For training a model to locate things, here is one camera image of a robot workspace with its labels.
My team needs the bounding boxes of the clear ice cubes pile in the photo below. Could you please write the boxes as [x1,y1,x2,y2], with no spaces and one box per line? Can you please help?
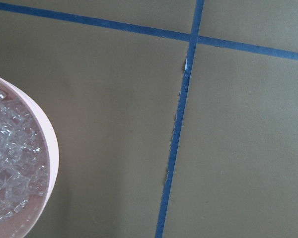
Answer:
[0,89,49,223]

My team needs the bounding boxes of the blue tape line lengthwise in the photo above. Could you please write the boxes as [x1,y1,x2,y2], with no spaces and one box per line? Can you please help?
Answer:
[154,0,204,238]

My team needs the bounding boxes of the blue tape line crosswise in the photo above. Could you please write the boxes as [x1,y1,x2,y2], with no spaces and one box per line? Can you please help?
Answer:
[0,2,298,61]

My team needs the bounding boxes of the pink bowl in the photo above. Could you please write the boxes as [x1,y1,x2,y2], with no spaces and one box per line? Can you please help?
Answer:
[0,78,59,238]

